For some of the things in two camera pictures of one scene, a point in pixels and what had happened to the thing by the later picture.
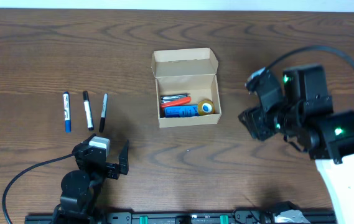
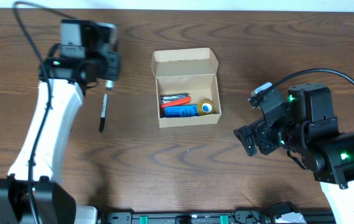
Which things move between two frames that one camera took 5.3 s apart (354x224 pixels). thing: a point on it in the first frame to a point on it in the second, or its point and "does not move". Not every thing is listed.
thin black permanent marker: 102,122 does not move
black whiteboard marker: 88,111 to 109,84
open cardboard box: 191,71 does not move
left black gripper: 109,168 to 112,66
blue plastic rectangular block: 181,111 does not move
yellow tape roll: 206,107 does not move
